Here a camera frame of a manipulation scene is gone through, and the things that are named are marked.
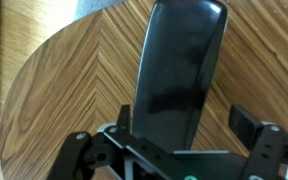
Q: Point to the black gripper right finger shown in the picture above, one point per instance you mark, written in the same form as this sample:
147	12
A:
266	142

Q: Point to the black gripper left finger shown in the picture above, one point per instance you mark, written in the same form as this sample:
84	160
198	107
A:
81	154

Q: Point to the black and grey remote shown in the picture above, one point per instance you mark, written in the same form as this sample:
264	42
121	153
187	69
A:
178	60

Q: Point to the wooden leaf-shaped side table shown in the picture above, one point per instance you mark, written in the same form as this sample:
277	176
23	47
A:
79	78

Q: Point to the grey rug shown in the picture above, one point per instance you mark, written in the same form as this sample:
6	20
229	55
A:
86	7

